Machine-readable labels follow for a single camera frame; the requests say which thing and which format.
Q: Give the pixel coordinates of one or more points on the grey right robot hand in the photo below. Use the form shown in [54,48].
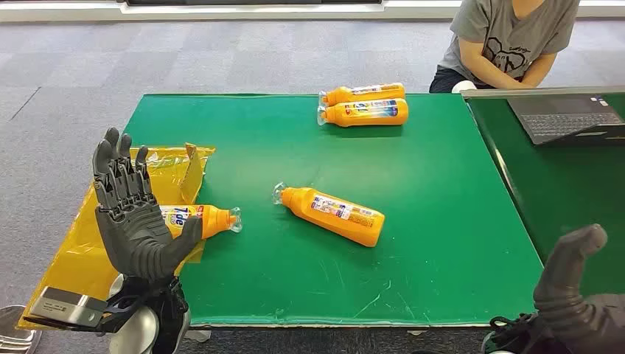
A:
[561,293]

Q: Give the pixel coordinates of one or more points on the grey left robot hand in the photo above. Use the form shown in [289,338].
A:
[132,239]

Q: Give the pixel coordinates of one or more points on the orange bottle with white label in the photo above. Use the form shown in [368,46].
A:
[337,217]

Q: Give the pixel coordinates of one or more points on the orange Tide detergent bottle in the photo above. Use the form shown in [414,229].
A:
[215,220]

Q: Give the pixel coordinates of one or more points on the orange bottle with slim label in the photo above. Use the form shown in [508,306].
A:
[342,94]

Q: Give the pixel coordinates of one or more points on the orange bottle with blue label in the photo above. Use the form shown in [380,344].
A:
[361,117]

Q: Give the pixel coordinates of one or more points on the yellow plastic bag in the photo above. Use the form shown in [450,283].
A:
[73,259]

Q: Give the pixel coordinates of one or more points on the dark green side table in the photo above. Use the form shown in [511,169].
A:
[561,195]

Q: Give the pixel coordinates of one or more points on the shiny metal chair base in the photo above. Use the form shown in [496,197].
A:
[14,327]

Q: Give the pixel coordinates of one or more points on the large green table mat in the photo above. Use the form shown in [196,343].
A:
[293,278]

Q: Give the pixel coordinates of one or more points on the dark grey laptop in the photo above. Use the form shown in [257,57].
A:
[566,119]

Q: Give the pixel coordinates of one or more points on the white rounded object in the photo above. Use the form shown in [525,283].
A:
[463,87]

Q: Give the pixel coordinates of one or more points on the person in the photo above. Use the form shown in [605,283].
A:
[508,34]

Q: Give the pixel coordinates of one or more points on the black left camera bracket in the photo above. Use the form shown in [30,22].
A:
[122,307]

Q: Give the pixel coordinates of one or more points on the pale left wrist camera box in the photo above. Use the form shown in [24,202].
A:
[73,305]

